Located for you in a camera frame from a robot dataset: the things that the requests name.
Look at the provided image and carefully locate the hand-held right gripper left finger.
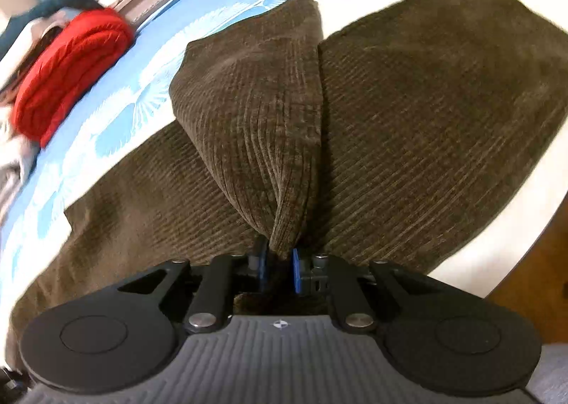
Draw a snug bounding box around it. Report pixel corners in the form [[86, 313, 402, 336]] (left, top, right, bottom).
[[116, 239, 269, 334]]

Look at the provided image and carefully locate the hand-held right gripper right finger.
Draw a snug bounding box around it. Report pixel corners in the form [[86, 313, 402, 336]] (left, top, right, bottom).
[[290, 248, 450, 334]]

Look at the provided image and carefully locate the bed with blue printed sheet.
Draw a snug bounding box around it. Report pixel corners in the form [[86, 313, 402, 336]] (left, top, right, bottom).
[[0, 0, 568, 343]]

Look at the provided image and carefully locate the white folded fleece blanket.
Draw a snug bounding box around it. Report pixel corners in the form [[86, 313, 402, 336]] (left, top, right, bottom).
[[0, 120, 42, 206]]

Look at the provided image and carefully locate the red folded blanket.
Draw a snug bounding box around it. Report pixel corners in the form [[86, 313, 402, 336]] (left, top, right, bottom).
[[12, 7, 136, 148]]

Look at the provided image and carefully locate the light blue cloth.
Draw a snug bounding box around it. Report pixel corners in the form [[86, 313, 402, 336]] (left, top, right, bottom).
[[530, 342, 568, 404]]

